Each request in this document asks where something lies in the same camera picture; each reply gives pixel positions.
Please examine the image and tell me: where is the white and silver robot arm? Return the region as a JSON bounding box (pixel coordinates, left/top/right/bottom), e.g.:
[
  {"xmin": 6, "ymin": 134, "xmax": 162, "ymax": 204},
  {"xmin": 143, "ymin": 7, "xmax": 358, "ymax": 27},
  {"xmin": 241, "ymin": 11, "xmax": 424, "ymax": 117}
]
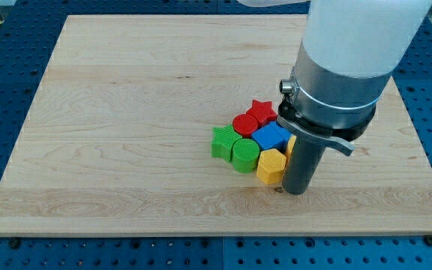
[{"xmin": 277, "ymin": 0, "xmax": 432, "ymax": 157}]

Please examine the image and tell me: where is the blue cube block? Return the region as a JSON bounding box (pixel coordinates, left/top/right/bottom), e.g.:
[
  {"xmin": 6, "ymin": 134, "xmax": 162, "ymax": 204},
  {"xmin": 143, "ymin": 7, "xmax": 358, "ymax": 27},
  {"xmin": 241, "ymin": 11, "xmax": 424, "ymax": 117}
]
[
  {"xmin": 251, "ymin": 124, "xmax": 284, "ymax": 151},
  {"xmin": 269, "ymin": 121, "xmax": 292, "ymax": 145}
]

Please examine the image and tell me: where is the yellow hexagon block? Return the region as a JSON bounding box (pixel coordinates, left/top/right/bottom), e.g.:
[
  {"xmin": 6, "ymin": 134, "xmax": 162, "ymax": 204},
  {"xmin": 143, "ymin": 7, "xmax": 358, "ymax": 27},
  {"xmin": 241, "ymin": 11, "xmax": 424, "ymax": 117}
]
[{"xmin": 256, "ymin": 148, "xmax": 287, "ymax": 185}]

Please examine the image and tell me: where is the green star block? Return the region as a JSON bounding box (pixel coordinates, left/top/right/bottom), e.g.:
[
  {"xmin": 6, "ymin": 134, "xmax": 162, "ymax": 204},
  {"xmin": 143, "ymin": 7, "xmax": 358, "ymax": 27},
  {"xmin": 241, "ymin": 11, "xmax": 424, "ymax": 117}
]
[{"xmin": 211, "ymin": 124, "xmax": 242, "ymax": 162}]

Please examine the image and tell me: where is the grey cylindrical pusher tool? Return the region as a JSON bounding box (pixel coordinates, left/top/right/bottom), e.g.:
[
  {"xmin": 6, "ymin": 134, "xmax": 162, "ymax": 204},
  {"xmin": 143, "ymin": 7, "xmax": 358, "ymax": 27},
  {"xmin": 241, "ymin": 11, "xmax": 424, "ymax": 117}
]
[{"xmin": 282, "ymin": 137, "xmax": 325, "ymax": 195}]

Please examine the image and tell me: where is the blue cube block behind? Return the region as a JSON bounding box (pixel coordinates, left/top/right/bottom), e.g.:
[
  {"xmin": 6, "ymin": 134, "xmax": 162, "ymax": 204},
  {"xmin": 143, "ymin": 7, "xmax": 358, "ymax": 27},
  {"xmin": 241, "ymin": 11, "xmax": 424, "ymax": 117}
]
[{"xmin": 269, "ymin": 121, "xmax": 292, "ymax": 145}]

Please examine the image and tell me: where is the red star block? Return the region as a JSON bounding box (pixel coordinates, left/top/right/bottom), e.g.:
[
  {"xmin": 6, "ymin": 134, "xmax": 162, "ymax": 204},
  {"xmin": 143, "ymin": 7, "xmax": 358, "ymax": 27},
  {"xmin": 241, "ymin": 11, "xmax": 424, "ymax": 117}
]
[{"xmin": 246, "ymin": 100, "xmax": 278, "ymax": 128}]

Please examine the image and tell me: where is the wooden board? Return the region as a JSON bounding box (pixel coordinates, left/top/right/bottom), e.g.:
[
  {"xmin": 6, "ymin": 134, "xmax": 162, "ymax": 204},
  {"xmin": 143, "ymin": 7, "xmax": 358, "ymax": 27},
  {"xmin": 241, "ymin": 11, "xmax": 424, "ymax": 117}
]
[{"xmin": 0, "ymin": 15, "xmax": 432, "ymax": 238}]

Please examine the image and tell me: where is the yellow heart block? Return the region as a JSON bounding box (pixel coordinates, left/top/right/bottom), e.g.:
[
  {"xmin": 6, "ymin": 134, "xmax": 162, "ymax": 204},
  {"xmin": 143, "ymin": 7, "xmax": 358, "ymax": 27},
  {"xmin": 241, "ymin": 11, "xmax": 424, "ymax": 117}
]
[{"xmin": 284, "ymin": 135, "xmax": 297, "ymax": 163}]

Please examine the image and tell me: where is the green cylinder block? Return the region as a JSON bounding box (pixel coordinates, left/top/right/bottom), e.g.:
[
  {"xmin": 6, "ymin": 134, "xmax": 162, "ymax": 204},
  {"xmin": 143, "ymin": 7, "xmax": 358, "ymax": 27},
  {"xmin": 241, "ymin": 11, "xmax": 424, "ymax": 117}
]
[{"xmin": 232, "ymin": 139, "xmax": 260, "ymax": 173}]

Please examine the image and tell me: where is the red cylinder block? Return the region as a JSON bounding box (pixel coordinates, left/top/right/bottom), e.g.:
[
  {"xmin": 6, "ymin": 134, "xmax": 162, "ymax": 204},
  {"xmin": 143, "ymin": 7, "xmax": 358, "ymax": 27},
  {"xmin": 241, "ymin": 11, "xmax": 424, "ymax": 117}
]
[{"xmin": 232, "ymin": 114, "xmax": 259, "ymax": 138}]

